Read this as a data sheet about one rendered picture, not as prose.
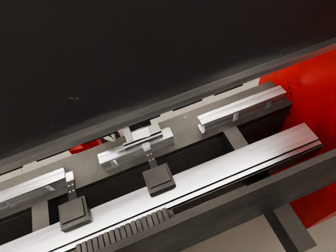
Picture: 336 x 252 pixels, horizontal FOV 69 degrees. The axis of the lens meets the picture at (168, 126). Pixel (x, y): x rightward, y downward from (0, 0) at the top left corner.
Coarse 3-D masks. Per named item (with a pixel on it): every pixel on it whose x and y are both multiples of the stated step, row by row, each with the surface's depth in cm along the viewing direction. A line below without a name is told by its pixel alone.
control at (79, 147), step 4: (96, 140) 155; (100, 140) 164; (80, 144) 155; (84, 144) 156; (88, 144) 157; (92, 144) 158; (96, 144) 158; (72, 148) 159; (76, 148) 158; (80, 148) 158; (84, 148) 159; (88, 148) 160; (72, 152) 160; (76, 152) 161
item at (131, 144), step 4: (156, 132) 123; (160, 132) 124; (148, 136) 123; (152, 136) 122; (156, 136) 122; (160, 136) 123; (132, 140) 122; (136, 140) 122; (140, 140) 121; (144, 140) 121; (148, 140) 122; (152, 140) 124; (124, 144) 121; (128, 144) 122; (132, 144) 120; (136, 144) 121; (140, 144) 122; (124, 148) 120; (128, 148) 121; (132, 148) 123
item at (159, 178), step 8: (144, 144) 119; (152, 152) 116; (152, 160) 114; (152, 168) 109; (160, 168) 108; (168, 168) 108; (144, 176) 108; (152, 176) 106; (160, 176) 106; (168, 176) 105; (152, 184) 104; (160, 184) 104; (168, 184) 104; (152, 192) 103; (160, 192) 106
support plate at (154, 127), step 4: (152, 120) 127; (152, 124) 126; (156, 124) 126; (128, 128) 126; (148, 128) 125; (152, 128) 124; (156, 128) 124; (124, 132) 125; (128, 132) 125; (128, 136) 123; (132, 136) 123; (128, 140) 122
